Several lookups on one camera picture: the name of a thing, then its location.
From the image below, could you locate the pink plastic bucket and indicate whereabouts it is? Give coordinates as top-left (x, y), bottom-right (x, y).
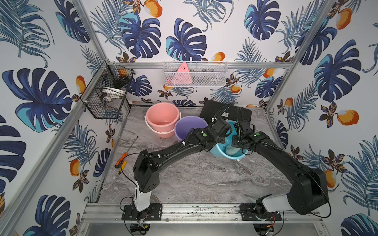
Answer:
top-left (144, 102), bottom-right (182, 139)

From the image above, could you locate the orange handled screwdriver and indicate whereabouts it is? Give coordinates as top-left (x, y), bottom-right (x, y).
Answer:
top-left (114, 136), bottom-right (139, 169)

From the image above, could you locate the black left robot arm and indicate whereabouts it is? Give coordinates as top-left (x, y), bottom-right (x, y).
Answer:
top-left (133, 119), bottom-right (232, 212)

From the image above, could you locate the aluminium front rail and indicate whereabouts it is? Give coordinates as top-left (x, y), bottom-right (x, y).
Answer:
top-left (81, 204), bottom-right (323, 224)

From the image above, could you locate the yellow handled screwdriver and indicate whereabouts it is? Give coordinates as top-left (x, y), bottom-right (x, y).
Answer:
top-left (118, 160), bottom-right (127, 175)

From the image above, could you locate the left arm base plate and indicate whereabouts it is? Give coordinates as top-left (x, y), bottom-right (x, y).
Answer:
top-left (122, 203), bottom-right (163, 221)

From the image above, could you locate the purple plastic bucket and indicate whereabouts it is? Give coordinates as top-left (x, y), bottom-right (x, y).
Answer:
top-left (174, 116), bottom-right (208, 141)

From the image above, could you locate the turquoise plastic bucket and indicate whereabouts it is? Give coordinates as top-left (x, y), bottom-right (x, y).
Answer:
top-left (210, 120), bottom-right (249, 160)

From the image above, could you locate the black plastic tool case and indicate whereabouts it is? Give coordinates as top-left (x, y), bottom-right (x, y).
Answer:
top-left (199, 100), bottom-right (252, 124)

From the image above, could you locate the pink triangular object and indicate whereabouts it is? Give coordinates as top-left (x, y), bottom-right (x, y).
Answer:
top-left (171, 62), bottom-right (193, 86)

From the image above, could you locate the white wire shelf basket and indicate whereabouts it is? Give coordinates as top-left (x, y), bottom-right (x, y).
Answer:
top-left (162, 62), bottom-right (228, 87)

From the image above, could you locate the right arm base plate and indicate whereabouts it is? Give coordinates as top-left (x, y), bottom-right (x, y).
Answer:
top-left (239, 203), bottom-right (282, 222)

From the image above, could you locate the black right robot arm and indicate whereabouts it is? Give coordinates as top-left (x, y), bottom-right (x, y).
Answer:
top-left (231, 108), bottom-right (330, 215)

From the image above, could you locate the black wire basket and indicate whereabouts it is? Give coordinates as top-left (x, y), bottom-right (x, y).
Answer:
top-left (80, 61), bottom-right (135, 120)

